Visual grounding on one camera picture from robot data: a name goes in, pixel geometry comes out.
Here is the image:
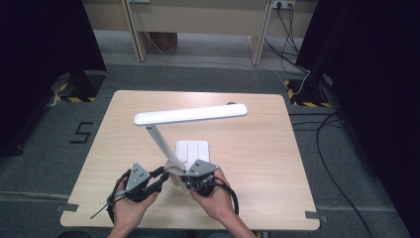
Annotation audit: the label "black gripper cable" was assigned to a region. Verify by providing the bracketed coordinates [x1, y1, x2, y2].
[212, 177, 240, 216]
[106, 169, 134, 224]

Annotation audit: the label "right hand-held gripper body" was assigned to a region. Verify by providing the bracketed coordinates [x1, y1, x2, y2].
[184, 159, 220, 197]

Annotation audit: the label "white desk lamp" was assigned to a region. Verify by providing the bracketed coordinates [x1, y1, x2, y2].
[133, 103, 249, 173]

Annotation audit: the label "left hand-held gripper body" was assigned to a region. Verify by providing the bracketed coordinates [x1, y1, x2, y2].
[115, 162, 163, 203]

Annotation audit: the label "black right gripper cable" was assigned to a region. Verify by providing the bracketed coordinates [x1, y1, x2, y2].
[212, 177, 240, 216]

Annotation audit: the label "person's right hand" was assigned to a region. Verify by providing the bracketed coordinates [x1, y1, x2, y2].
[189, 168, 238, 226]

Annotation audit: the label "grey tape piece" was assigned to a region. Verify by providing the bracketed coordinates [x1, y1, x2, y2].
[55, 202, 80, 213]
[304, 210, 329, 223]

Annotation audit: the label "person's left hand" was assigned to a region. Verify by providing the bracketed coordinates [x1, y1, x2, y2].
[111, 193, 159, 231]

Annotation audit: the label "stand base with hazard tape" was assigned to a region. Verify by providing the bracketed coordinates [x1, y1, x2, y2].
[284, 73, 333, 109]
[49, 70, 107, 104]

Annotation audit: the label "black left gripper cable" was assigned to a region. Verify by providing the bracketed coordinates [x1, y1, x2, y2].
[106, 169, 134, 224]

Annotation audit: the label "black floor cable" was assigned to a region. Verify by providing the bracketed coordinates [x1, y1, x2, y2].
[316, 112, 374, 238]

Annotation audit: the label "white wall socket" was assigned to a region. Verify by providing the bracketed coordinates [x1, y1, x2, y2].
[271, 0, 296, 10]

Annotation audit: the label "black power cables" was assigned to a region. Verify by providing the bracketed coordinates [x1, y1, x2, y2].
[263, 5, 311, 74]

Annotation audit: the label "black curtain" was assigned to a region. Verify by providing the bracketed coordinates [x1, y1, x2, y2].
[0, 0, 109, 157]
[295, 0, 420, 238]

